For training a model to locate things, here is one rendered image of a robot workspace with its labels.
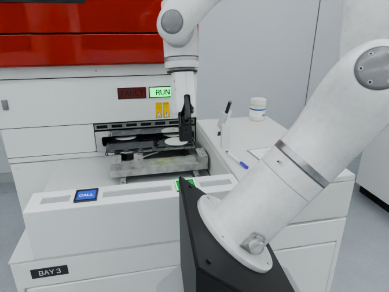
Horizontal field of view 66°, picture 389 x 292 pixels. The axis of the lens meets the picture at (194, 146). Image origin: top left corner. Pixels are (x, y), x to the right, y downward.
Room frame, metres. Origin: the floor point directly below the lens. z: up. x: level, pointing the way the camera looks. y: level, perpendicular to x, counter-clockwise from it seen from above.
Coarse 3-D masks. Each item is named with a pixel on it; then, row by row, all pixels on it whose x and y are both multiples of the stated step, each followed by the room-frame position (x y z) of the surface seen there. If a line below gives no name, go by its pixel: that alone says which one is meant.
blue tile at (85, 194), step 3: (78, 192) 0.68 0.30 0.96; (81, 192) 0.68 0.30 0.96; (84, 192) 0.68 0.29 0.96; (87, 192) 0.68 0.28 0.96; (90, 192) 0.68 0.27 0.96; (93, 192) 0.68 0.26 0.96; (78, 195) 0.67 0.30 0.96; (81, 195) 0.67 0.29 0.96; (84, 195) 0.67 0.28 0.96; (87, 195) 0.67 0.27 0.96; (90, 195) 0.67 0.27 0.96; (93, 195) 0.67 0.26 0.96; (78, 198) 0.65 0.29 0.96; (81, 198) 0.65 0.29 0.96; (84, 198) 0.65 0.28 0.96; (87, 198) 0.65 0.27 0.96; (90, 198) 0.65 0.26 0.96
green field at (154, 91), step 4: (152, 88) 1.28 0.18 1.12; (156, 88) 1.28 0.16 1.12; (160, 88) 1.28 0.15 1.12; (164, 88) 1.29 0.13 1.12; (168, 88) 1.29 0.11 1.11; (152, 92) 1.28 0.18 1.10; (156, 92) 1.28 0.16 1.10; (160, 92) 1.28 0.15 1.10; (164, 92) 1.29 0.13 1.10; (168, 92) 1.29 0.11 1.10; (152, 96) 1.28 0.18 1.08; (156, 96) 1.28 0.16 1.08; (160, 96) 1.28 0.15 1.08
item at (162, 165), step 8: (128, 160) 1.06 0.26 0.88; (144, 160) 1.06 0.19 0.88; (152, 160) 1.06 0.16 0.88; (160, 160) 1.06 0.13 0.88; (168, 160) 1.06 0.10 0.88; (176, 160) 1.06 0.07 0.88; (184, 160) 1.06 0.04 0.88; (192, 160) 1.06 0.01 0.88; (128, 168) 0.99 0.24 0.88; (144, 168) 0.99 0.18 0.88; (152, 168) 1.00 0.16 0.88; (160, 168) 1.01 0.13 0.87; (168, 168) 1.01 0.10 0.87; (176, 168) 1.02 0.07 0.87; (184, 168) 1.02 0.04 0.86; (192, 168) 1.03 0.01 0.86; (200, 168) 1.04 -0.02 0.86; (112, 176) 0.97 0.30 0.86; (120, 176) 0.98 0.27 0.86
